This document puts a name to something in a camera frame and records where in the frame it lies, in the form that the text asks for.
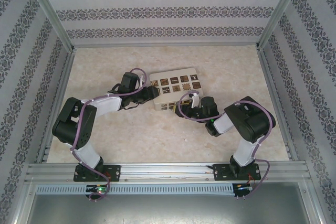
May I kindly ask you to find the white box with brown pictures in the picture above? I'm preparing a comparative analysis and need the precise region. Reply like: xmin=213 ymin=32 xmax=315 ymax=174
xmin=149 ymin=67 xmax=204 ymax=112

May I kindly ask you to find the grey metal sheet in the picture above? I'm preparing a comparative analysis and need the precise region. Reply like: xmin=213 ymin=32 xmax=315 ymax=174
xmin=25 ymin=182 xmax=317 ymax=224

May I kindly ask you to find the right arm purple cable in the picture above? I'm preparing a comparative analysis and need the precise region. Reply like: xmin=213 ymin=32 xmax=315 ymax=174
xmin=177 ymin=91 xmax=271 ymax=196

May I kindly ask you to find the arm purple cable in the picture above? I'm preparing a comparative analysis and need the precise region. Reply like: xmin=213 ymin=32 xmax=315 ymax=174
xmin=177 ymin=91 xmax=271 ymax=196
xmin=69 ymin=68 xmax=148 ymax=201

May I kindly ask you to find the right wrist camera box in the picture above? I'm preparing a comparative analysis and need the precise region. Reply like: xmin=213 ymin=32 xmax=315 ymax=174
xmin=190 ymin=92 xmax=201 ymax=109

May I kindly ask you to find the aluminium mounting rail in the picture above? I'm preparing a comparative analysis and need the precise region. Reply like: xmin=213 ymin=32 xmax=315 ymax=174
xmin=25 ymin=160 xmax=311 ymax=183

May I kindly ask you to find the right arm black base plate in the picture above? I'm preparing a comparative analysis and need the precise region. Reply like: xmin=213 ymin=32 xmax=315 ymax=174
xmin=211 ymin=163 xmax=262 ymax=182

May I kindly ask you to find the aluminium side rail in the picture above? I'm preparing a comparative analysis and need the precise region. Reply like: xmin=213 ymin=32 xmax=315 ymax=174
xmin=36 ymin=48 xmax=76 ymax=164
xmin=256 ymin=46 xmax=299 ymax=161

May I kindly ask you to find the slotted grey cable duct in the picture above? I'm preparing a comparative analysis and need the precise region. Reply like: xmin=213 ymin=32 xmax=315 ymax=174
xmin=35 ymin=184 xmax=235 ymax=196

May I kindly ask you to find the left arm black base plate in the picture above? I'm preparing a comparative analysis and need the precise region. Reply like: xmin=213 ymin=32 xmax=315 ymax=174
xmin=74 ymin=165 xmax=122 ymax=183

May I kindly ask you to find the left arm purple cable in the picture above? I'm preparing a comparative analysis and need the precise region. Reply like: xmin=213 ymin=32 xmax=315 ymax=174
xmin=69 ymin=68 xmax=148 ymax=201

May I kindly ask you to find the aluminium frame post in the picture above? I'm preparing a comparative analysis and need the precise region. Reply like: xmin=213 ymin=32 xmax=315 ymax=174
xmin=25 ymin=0 xmax=76 ymax=52
xmin=256 ymin=0 xmax=307 ymax=49

